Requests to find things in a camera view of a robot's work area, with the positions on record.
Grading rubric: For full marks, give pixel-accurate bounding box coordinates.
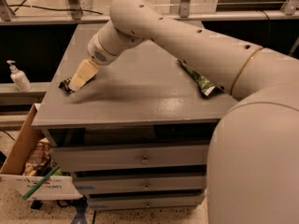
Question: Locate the white pump soap bottle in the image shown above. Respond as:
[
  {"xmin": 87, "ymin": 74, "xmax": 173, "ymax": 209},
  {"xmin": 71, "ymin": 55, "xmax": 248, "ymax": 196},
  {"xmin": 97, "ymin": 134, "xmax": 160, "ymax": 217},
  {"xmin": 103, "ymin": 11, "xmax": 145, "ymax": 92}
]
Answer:
[{"xmin": 7, "ymin": 60, "xmax": 32, "ymax": 91}]

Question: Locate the cardboard box with items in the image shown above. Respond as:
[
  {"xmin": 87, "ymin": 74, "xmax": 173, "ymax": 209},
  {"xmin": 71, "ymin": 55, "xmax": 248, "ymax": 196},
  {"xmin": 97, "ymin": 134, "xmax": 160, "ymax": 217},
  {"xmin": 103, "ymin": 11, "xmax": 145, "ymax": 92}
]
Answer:
[{"xmin": 0, "ymin": 104, "xmax": 82, "ymax": 201}]

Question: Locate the green stick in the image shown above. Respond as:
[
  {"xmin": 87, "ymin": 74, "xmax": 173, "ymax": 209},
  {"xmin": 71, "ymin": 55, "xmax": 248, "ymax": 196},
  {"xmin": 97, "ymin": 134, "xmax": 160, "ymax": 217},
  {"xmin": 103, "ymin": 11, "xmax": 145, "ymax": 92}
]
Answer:
[{"xmin": 22, "ymin": 165, "xmax": 60, "ymax": 201}]

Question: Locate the white gripper with grille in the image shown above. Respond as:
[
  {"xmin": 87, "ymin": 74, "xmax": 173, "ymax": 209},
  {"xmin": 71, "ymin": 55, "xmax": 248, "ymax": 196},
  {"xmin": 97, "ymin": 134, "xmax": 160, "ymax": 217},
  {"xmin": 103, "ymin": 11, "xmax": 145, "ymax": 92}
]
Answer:
[{"xmin": 69, "ymin": 35, "xmax": 117, "ymax": 91}]

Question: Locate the grey drawer cabinet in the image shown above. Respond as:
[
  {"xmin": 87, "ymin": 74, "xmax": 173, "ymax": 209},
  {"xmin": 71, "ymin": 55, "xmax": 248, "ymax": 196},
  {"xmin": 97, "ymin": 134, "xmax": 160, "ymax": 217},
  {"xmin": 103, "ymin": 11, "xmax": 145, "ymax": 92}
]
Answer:
[{"xmin": 32, "ymin": 24, "xmax": 235, "ymax": 211}]

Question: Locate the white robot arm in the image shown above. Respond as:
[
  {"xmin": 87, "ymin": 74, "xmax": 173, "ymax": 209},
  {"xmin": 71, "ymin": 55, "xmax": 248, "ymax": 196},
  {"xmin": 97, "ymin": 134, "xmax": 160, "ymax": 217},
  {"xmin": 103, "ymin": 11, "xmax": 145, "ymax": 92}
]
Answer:
[{"xmin": 69, "ymin": 0, "xmax": 299, "ymax": 224}]

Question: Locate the blue clamp under cabinet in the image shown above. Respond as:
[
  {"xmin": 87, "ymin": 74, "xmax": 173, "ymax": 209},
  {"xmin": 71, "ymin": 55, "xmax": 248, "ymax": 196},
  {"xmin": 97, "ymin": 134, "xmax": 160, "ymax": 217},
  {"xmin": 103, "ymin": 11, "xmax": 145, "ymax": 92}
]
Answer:
[{"xmin": 71, "ymin": 198, "xmax": 88, "ymax": 224}]

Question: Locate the black cable on ledge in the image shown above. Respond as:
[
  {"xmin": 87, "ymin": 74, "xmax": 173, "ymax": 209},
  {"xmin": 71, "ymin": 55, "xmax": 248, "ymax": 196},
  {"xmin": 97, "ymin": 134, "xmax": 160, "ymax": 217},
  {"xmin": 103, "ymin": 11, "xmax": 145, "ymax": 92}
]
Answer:
[{"xmin": 8, "ymin": 4, "xmax": 104, "ymax": 17}]

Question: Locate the green kettle chips bag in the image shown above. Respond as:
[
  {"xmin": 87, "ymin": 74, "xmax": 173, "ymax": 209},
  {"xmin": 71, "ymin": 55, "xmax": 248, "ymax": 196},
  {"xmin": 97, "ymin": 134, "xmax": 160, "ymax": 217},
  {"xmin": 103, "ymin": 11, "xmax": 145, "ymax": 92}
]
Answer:
[{"xmin": 178, "ymin": 60, "xmax": 221, "ymax": 97}]

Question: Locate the black rxbar chocolate bar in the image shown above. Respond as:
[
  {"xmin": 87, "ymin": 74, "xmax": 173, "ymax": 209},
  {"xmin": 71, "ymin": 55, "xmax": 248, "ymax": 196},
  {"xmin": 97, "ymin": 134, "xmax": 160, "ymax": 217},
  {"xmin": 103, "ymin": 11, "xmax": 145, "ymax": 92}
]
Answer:
[{"xmin": 59, "ymin": 76, "xmax": 96, "ymax": 93}]

